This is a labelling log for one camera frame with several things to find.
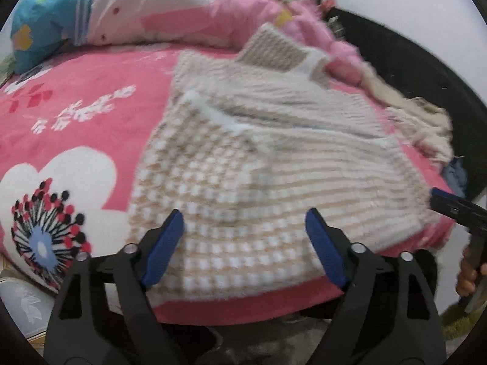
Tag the green floor mat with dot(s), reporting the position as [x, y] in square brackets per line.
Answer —
[460, 323]

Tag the green patterned cloth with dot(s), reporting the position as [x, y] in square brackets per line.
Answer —
[7, 66]

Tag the orange cloth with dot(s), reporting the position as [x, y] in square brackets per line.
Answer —
[327, 3]

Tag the beige white houndstooth sweater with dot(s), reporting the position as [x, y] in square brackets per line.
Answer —
[247, 182]

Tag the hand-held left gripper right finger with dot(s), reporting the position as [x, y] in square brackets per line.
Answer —
[325, 251]

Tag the blue denim garment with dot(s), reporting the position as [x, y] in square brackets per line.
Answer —
[456, 176]

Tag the pink floral bed blanket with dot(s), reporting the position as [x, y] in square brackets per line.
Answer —
[83, 121]

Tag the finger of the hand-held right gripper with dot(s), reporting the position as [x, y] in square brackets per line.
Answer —
[460, 209]

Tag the beige cloth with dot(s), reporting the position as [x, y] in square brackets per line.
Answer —
[380, 87]

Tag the black padded headboard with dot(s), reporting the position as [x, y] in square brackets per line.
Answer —
[418, 83]

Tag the cream fluffy cloth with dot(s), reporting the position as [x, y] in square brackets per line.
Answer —
[426, 129]

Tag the pink printed duvet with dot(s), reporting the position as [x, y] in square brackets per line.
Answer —
[171, 15]

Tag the person's right hand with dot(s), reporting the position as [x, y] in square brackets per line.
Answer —
[466, 281]

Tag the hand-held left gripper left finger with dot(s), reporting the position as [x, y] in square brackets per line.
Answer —
[165, 247]

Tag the grey leaf-print fabric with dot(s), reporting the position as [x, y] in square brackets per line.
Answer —
[23, 304]

